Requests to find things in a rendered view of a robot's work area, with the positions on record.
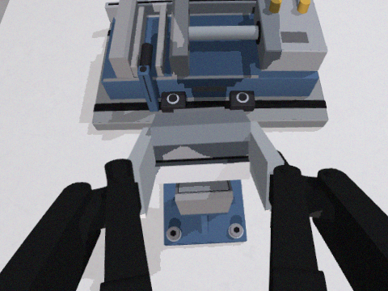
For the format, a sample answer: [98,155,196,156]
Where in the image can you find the grey flat bar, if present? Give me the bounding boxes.
[130,6,147,77]
[155,6,168,76]

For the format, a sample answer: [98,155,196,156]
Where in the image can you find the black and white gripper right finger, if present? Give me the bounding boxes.
[248,121,388,291]

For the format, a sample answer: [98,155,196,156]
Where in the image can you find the grey rectangular block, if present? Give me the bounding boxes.
[150,110,251,184]

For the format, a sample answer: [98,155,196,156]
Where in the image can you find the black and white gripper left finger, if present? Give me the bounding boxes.
[0,127,156,291]

